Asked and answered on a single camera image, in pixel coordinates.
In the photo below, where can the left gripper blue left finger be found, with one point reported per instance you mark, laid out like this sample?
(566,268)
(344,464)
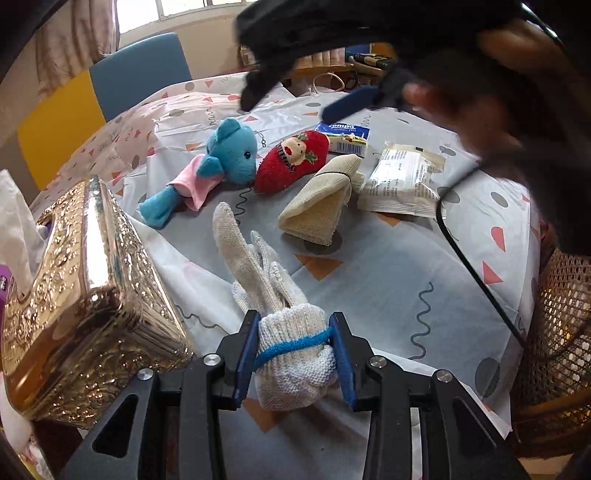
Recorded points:
(249,332)

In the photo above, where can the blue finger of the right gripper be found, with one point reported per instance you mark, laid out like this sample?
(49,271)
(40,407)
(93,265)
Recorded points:
(359,99)

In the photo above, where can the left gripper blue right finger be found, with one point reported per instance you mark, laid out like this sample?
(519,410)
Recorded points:
(342,341)

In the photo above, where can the blue Tempo tissue pack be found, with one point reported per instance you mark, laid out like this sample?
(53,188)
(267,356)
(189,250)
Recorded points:
(345,139)

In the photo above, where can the white knit gloves bundle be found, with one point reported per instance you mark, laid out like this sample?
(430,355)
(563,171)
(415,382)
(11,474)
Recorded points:
(295,364)

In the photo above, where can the red christmas sock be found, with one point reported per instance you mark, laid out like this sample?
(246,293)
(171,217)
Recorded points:
(293,158)

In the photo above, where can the beige towel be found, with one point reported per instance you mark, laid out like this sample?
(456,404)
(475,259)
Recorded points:
(313,215)

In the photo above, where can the blue plush elephant toy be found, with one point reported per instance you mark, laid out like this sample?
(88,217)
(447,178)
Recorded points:
(230,157)

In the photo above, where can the person right hand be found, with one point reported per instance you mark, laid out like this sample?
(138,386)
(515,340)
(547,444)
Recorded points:
(483,123)

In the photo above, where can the wooden side table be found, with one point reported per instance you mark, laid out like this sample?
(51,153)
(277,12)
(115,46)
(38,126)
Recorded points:
(298,80)

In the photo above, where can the patterned plastic tablecloth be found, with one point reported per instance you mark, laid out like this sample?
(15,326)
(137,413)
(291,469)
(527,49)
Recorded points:
(397,281)

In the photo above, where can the gold embossed tissue box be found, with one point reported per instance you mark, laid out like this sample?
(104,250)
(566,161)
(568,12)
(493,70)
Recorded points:
(96,313)

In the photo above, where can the grey yellow blue sofa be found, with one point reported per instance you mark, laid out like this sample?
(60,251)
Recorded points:
(61,123)

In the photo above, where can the window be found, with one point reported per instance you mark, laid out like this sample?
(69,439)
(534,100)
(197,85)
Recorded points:
(133,14)

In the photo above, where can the purple cardboard box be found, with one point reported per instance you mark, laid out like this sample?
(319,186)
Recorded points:
(5,281)

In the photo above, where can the left floral curtain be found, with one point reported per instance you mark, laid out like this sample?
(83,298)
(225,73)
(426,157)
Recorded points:
(78,35)

